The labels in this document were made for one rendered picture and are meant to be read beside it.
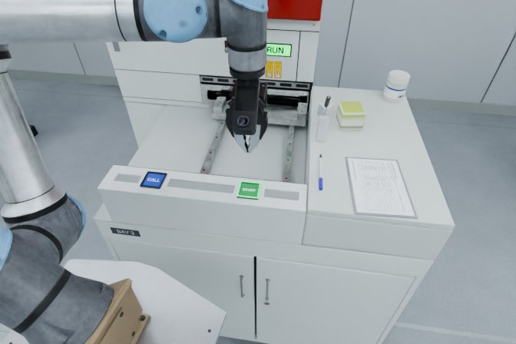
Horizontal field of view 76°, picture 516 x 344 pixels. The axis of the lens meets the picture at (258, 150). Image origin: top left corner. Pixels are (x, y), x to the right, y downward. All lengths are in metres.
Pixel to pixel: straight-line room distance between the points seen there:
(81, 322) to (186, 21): 0.52
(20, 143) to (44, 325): 0.32
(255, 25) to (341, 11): 2.19
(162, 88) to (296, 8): 0.65
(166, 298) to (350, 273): 0.52
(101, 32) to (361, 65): 2.60
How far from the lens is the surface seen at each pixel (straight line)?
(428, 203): 0.93
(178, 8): 0.45
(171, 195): 0.89
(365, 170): 0.96
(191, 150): 1.23
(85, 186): 2.48
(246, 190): 0.86
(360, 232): 0.90
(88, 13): 0.50
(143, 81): 1.49
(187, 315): 0.86
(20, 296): 0.70
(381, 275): 1.06
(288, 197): 0.86
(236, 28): 0.60
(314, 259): 1.00
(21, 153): 0.76
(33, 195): 0.77
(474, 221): 2.40
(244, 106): 0.64
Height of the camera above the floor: 1.60
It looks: 40 degrees down
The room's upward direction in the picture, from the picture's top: straight up
